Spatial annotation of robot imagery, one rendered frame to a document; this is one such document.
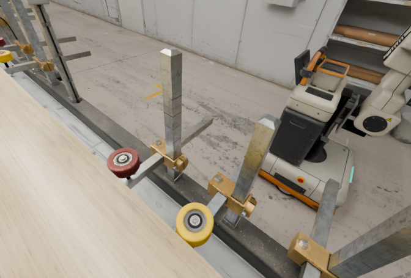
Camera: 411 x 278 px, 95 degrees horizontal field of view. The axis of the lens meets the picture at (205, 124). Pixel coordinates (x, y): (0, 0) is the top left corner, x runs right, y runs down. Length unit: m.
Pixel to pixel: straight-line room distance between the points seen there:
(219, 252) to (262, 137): 0.46
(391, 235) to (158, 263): 0.38
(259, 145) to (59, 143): 0.54
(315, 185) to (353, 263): 1.03
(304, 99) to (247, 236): 0.83
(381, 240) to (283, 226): 1.15
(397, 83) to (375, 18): 1.63
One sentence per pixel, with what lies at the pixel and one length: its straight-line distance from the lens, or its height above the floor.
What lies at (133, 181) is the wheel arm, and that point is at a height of 0.81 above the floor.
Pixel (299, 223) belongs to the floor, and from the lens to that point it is 1.63.
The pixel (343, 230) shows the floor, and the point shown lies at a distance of 1.79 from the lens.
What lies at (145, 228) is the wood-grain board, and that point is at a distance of 0.45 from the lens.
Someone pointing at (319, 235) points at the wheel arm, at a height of 0.82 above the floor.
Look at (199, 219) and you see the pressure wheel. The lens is 0.45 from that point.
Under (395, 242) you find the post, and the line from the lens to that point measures 0.45.
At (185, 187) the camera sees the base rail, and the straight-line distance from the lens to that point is 0.72.
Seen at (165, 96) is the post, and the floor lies 1.06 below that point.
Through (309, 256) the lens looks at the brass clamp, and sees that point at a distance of 0.57.
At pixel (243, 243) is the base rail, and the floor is 0.70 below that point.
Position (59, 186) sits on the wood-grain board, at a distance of 0.57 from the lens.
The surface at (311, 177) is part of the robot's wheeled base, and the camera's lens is 1.52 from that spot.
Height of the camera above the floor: 1.31
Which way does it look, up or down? 39 degrees down
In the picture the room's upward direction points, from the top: 7 degrees clockwise
